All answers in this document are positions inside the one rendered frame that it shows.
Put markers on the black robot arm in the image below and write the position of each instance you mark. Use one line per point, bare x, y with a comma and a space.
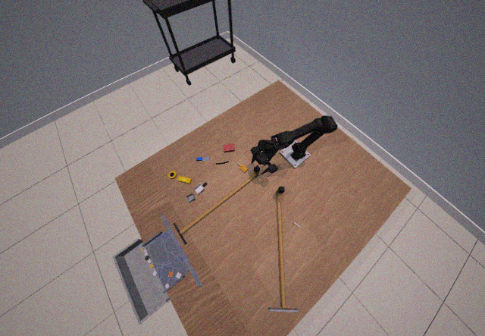
318, 127

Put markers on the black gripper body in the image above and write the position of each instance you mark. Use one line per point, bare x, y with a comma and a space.
272, 167

